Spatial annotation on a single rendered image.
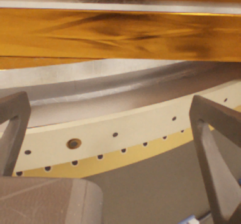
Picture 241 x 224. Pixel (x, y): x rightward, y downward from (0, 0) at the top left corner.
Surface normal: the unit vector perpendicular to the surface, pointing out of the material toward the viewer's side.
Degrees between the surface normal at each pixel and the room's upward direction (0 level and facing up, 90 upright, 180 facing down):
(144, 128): 90
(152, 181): 62
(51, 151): 90
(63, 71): 90
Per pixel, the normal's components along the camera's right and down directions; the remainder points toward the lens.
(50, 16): 0.00, 0.59
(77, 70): 0.34, 0.56
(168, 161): 0.40, 0.10
